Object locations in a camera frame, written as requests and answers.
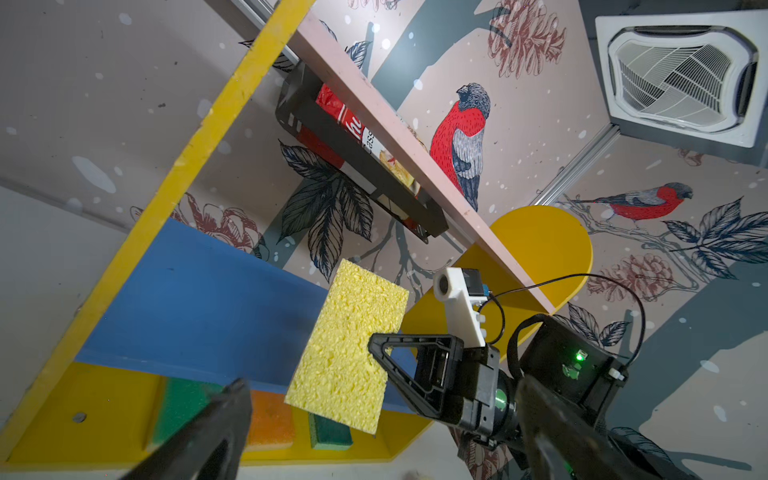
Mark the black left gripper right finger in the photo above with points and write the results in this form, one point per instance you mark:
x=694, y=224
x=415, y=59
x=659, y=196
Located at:
x=558, y=443

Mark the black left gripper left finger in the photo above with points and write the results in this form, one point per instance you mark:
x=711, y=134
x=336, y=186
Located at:
x=209, y=446

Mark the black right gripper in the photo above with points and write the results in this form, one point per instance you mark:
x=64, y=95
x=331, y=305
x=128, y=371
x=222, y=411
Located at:
x=464, y=389

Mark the light green foam sponge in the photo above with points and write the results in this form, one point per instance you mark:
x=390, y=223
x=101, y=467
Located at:
x=176, y=402

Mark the orange foam sponge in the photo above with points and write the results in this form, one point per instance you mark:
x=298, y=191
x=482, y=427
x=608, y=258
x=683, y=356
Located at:
x=271, y=425

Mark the yellow cellulose sponge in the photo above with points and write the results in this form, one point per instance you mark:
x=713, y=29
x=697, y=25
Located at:
x=337, y=377

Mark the dark green scouring sponge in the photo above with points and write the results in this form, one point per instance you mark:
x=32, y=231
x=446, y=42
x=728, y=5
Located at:
x=328, y=435

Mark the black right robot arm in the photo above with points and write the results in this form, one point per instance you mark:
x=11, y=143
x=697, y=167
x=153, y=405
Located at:
x=587, y=380

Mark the red cassava chips bag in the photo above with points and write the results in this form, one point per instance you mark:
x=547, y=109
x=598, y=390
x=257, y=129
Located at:
x=360, y=144

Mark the white ceiling air vent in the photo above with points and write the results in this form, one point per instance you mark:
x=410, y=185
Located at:
x=699, y=75

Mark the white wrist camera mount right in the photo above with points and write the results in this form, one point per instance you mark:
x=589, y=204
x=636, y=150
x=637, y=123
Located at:
x=461, y=291

